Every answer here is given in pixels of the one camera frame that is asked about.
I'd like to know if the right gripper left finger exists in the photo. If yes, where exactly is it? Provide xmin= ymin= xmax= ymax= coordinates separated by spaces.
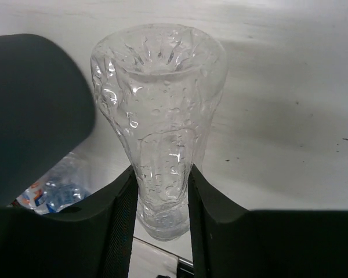
xmin=0 ymin=167 xmax=138 ymax=277

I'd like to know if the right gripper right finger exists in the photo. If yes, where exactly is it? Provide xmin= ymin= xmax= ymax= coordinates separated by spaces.
xmin=188 ymin=167 xmax=348 ymax=277

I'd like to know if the clear bottle white orange label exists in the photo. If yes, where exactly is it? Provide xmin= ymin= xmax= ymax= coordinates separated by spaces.
xmin=16 ymin=180 xmax=49 ymax=215

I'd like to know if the clear unlabelled plastic bottle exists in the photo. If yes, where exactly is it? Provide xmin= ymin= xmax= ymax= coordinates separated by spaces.
xmin=90 ymin=24 xmax=228 ymax=242

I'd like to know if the dark grey plastic bin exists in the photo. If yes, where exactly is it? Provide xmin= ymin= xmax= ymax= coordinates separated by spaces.
xmin=0 ymin=34 xmax=96 ymax=207

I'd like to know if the clear bottle blue label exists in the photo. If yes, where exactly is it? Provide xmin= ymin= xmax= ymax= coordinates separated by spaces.
xmin=35 ymin=152 xmax=90 ymax=215

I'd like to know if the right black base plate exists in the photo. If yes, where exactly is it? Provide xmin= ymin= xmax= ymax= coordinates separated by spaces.
xmin=156 ymin=257 xmax=195 ymax=278

